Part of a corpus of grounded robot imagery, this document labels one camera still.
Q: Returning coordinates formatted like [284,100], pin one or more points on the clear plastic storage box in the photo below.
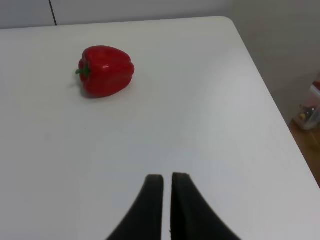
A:
[308,116]

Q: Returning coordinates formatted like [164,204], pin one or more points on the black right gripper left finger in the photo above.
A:
[144,219]

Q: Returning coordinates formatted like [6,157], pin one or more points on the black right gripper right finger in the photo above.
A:
[191,217]

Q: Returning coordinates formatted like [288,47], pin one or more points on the red bell pepper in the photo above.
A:
[104,71]

